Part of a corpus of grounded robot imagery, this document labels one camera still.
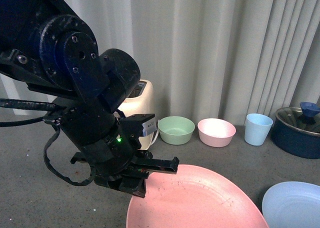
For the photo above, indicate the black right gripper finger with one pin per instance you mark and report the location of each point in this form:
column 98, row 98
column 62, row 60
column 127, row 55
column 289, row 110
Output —
column 133, row 186

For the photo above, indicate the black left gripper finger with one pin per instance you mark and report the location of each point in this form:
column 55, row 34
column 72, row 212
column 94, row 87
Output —
column 157, row 165

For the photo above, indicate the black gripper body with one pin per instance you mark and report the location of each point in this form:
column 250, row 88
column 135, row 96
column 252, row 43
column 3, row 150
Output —
column 101, row 142

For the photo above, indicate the pink plastic plate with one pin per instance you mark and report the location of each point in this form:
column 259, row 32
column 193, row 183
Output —
column 195, row 197

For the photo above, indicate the light blue plastic plate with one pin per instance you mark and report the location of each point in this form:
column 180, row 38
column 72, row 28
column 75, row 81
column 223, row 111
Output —
column 292, row 204

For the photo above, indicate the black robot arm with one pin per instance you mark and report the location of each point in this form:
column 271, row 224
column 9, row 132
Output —
column 45, row 44

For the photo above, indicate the green plastic bowl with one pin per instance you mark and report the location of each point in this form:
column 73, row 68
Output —
column 176, row 130

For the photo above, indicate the pink plastic bowl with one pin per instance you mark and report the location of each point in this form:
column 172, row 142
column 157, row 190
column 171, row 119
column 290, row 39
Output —
column 216, row 132

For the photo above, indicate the cream white toaster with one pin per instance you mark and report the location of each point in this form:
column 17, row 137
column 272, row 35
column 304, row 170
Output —
column 141, row 101

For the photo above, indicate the glass pot lid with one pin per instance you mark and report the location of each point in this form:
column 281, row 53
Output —
column 305, row 119

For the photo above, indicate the dark blue cooking pot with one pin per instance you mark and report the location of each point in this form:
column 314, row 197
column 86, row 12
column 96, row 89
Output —
column 295, row 142

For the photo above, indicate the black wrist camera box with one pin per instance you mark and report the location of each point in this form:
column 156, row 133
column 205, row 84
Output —
column 139, row 125

